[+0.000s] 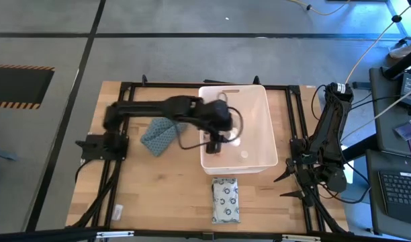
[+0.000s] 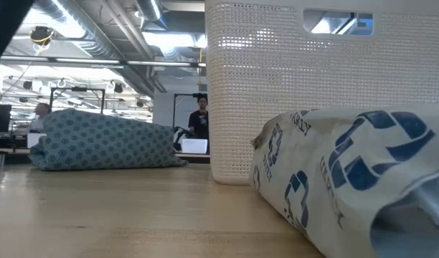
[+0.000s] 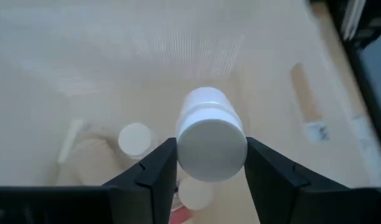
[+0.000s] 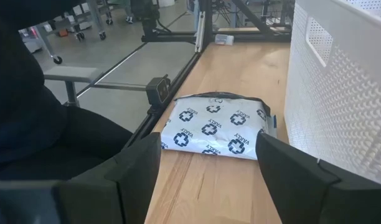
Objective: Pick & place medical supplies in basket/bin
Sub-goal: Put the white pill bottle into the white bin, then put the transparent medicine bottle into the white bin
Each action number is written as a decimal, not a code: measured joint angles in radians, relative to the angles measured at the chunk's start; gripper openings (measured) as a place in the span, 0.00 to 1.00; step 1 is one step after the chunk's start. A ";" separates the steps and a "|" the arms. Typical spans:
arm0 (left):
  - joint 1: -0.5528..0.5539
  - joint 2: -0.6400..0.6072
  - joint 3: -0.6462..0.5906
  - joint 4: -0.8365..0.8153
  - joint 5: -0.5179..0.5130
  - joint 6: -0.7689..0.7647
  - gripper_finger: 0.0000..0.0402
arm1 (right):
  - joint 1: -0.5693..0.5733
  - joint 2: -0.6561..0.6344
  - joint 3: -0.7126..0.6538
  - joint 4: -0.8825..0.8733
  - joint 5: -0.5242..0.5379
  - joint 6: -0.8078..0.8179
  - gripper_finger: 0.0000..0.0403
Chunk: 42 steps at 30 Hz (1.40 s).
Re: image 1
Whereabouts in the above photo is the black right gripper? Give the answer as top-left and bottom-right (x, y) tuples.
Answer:
(273, 159), (320, 207)

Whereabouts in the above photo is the teal patterned fabric pouch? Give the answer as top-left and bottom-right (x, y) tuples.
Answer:
(140, 116), (189, 158)

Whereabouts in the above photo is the white patterned folded cloth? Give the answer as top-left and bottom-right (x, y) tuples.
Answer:
(211, 177), (242, 225)

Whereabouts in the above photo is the grey desk with keyboard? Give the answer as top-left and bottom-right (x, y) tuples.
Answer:
(365, 149), (411, 241)

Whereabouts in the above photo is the black computer keyboard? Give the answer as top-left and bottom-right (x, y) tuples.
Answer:
(378, 169), (411, 227)

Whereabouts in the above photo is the grey desk with laptop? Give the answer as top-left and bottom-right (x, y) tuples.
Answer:
(369, 65), (411, 159)

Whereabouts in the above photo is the small clear plastic packet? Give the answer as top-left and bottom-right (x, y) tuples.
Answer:
(111, 204), (124, 222)

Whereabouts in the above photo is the black laptop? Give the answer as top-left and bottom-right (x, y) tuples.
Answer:
(400, 72), (411, 109)

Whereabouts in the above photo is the black horizontal beam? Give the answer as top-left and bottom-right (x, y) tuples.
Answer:
(0, 227), (411, 242)

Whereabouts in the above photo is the black mat with hazard stripes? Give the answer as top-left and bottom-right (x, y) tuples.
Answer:
(0, 64), (56, 110)

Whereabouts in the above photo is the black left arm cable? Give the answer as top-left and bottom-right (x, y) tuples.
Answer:
(176, 106), (244, 151)

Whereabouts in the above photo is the silver metal bracket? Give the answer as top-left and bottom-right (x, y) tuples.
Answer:
(281, 234), (322, 242)
(96, 231), (135, 239)

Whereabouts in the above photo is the black aluminium table frame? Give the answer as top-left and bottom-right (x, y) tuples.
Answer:
(66, 74), (349, 236)

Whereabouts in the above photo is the white desk cable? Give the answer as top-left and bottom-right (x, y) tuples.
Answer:
(339, 85), (411, 143)

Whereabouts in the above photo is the yellow floor cable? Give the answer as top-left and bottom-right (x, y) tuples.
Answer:
(285, 0), (351, 17)
(345, 0), (411, 85)

